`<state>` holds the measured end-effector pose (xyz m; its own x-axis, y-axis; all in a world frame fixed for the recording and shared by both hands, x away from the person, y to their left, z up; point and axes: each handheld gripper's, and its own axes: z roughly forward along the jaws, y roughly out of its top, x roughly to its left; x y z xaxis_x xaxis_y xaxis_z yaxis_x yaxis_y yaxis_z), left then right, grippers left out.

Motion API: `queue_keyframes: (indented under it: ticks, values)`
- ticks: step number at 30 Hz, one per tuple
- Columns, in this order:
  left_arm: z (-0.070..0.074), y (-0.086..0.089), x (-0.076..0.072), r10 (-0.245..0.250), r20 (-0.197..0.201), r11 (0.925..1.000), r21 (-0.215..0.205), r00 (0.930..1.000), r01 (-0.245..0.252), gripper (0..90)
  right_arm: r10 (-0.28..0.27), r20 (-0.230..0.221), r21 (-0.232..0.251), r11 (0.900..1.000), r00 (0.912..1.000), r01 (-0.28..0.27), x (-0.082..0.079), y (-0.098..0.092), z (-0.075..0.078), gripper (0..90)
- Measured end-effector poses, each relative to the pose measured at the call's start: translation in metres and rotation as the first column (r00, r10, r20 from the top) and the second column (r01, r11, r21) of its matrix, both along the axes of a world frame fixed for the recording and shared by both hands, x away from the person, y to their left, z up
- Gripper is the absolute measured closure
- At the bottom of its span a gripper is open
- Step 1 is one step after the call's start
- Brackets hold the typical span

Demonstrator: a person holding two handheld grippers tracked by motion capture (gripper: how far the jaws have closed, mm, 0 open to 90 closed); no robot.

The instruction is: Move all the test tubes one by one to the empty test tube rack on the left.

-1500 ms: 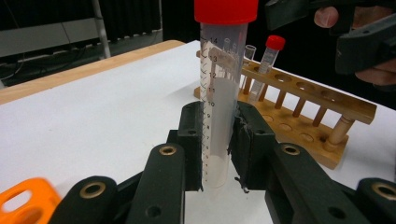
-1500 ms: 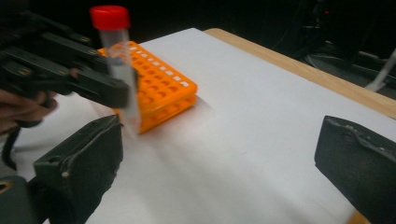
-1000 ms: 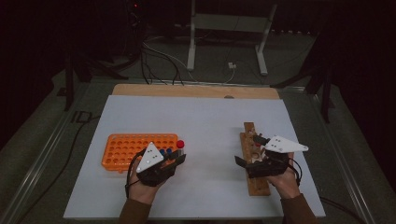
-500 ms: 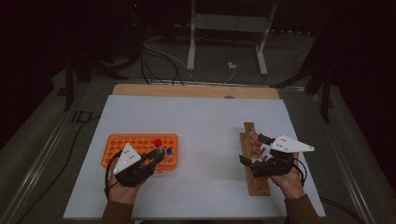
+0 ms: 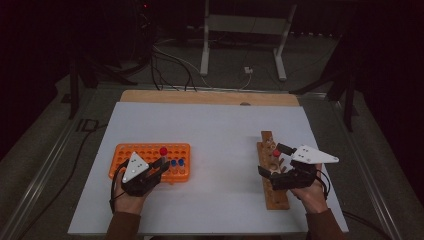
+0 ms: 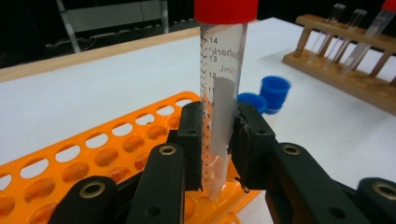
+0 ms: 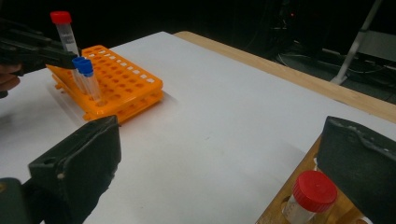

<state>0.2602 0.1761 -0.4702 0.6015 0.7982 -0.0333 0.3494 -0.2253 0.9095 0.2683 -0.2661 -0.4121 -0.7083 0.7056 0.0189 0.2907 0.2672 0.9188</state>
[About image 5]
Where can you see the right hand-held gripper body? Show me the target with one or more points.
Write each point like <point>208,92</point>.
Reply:
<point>293,180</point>

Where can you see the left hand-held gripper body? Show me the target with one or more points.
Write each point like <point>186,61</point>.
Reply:
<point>143,183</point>

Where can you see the blue-capped test tube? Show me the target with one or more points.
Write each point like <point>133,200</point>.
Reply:
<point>173,163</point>
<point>181,162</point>

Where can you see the red-capped test tube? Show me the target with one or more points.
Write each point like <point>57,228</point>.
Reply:
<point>163,151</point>
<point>276,153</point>

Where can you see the orange plastic test tube rack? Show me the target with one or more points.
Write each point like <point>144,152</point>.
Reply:
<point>150,155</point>

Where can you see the wooden test tube rack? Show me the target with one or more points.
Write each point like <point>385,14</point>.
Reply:
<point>268,186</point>

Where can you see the person's left hand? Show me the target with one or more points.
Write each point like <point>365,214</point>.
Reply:
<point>128,203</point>

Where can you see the person's right hand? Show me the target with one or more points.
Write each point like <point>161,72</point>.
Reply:
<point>311,198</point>

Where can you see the white table mat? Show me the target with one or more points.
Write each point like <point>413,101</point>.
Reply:
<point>216,133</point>

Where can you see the black tripod stand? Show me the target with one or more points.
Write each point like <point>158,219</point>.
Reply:
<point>74,93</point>
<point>348,106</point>

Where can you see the white plug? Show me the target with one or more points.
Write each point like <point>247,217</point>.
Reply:
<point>248,70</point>

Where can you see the white metal stand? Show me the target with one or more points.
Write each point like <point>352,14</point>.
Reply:
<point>205,50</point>

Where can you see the dark equipment rack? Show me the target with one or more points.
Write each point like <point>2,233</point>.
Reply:
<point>145,30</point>

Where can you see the grey metal floor rail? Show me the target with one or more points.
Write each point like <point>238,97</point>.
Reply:
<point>370,173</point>
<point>42,168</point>

